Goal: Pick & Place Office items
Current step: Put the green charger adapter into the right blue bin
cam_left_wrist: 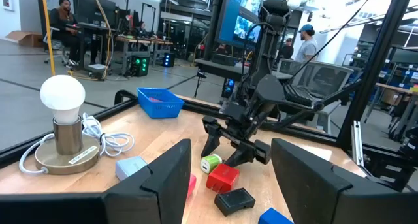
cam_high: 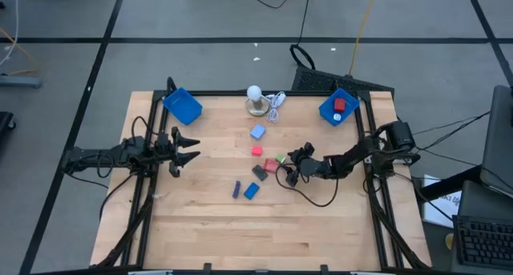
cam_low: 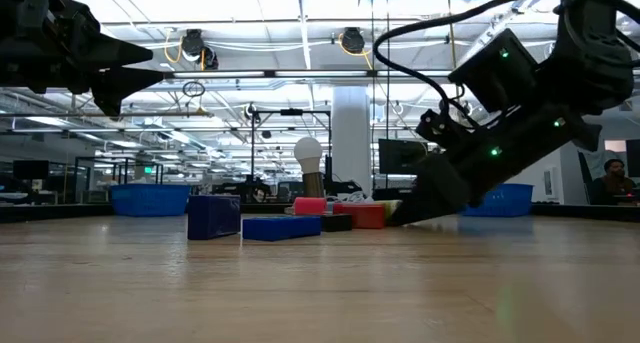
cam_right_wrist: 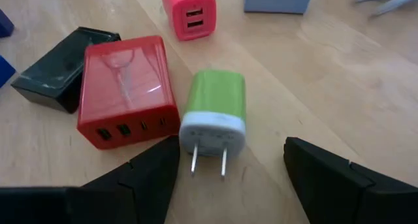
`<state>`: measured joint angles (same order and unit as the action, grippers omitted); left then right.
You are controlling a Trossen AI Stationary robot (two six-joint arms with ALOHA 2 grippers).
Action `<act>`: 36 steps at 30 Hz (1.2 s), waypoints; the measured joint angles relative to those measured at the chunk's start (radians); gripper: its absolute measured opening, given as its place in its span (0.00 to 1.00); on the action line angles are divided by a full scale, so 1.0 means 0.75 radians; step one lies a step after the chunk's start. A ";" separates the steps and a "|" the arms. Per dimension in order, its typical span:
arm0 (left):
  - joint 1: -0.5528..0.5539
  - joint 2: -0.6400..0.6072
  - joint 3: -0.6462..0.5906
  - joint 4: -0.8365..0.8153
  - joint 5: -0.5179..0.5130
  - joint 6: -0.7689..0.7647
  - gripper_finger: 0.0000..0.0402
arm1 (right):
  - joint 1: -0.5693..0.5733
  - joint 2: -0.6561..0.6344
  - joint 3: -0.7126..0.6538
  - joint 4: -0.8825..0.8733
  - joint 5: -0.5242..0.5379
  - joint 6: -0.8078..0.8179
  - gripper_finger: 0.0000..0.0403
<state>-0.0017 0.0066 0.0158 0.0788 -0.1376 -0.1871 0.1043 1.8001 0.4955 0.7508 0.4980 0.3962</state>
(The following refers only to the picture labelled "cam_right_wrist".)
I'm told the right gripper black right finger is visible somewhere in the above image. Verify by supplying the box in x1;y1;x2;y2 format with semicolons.
283;136;418;224

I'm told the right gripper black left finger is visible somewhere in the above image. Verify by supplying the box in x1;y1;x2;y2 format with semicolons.
67;135;181;224

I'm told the red multiport USB charger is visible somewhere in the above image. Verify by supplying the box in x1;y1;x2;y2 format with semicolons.
76;35;182;150

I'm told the green and white plug charger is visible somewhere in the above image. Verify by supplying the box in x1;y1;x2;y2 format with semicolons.
178;69;246;178

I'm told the black charger block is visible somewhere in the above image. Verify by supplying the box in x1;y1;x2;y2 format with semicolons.
10;26;121;114

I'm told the bright blue charger block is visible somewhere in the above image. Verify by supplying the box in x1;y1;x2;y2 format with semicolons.
0;55;16;89

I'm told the pink dual USB charger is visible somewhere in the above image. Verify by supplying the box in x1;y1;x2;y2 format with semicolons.
160;0;217;41

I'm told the light blue charger block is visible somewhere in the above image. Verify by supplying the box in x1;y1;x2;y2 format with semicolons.
243;0;314;15

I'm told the dark navy narrow charger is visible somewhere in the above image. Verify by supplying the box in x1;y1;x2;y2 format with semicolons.
0;8;16;39

